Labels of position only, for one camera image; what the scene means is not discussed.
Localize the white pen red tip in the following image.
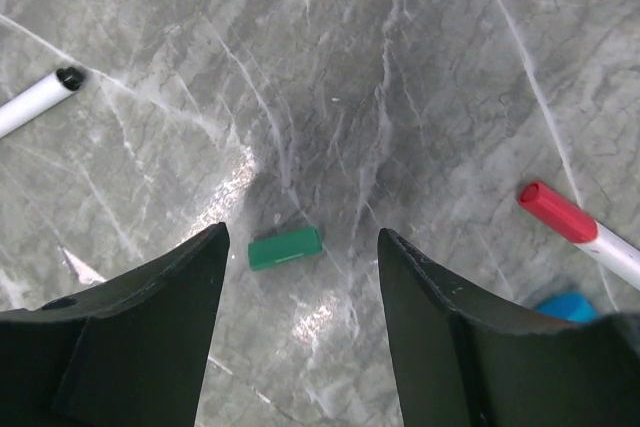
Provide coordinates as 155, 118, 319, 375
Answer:
577, 222, 640, 290

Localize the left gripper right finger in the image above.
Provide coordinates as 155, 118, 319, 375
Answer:
377, 229, 639, 426

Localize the blue marker cap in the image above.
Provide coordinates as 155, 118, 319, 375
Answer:
534, 292, 599, 323

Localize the red pen cap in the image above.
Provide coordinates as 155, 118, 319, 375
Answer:
517, 181, 598, 244

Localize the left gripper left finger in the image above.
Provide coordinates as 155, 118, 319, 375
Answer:
1, 223, 230, 426

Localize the green pen cap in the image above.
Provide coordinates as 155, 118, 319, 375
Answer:
248, 226, 323, 271

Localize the white pen black tip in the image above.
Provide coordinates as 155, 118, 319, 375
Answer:
0, 66, 86, 137

